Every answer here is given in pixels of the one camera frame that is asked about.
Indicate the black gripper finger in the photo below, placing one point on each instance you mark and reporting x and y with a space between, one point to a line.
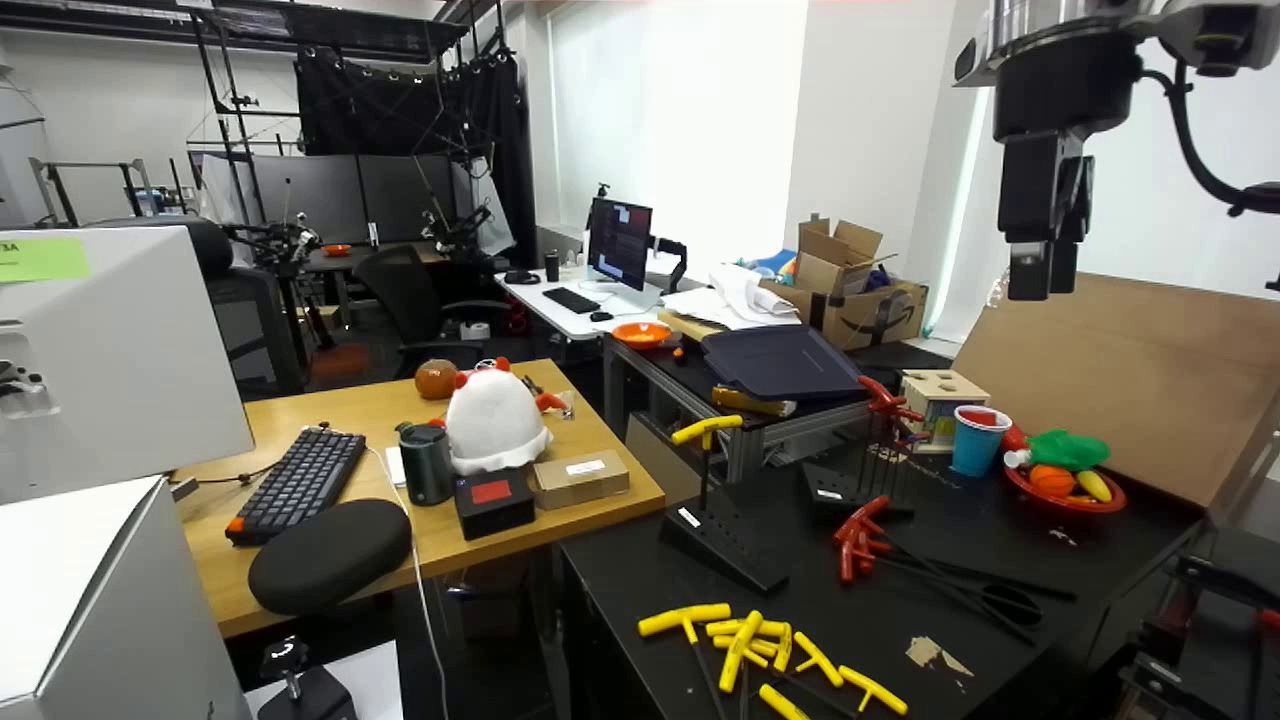
1027 271
1071 221

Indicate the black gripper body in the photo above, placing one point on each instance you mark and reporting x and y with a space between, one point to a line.
1051 97

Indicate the large yellow T-handle hex key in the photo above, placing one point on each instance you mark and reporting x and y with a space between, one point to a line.
705 433

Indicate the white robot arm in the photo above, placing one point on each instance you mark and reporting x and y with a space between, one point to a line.
1175 40

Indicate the wooden shape sorter box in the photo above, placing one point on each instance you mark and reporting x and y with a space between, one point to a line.
934 394

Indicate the blue paper cup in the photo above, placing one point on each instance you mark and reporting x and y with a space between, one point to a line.
978 438

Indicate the orange bowl with toy food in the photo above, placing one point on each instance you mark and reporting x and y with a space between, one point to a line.
1063 472

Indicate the cardboard box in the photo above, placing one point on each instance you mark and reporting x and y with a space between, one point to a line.
844 289

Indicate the dark blue bin lid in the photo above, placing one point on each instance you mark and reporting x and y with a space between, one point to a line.
785 363

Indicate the black hex key stand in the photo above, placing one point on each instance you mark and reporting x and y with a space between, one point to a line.
724 551

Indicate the laptop computer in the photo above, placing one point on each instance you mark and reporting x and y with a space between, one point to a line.
616 240

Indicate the white helmet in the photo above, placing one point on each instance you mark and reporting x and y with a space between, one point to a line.
492 425

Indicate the black office chair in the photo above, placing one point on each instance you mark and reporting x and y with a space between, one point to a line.
438 308

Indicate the black round cushion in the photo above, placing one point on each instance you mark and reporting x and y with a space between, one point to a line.
331 558

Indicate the black keyboard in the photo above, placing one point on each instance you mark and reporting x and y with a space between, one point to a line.
297 487

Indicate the white box device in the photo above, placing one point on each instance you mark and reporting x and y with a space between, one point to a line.
114 363

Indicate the red T-handle hex key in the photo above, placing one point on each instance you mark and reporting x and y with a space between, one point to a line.
861 542

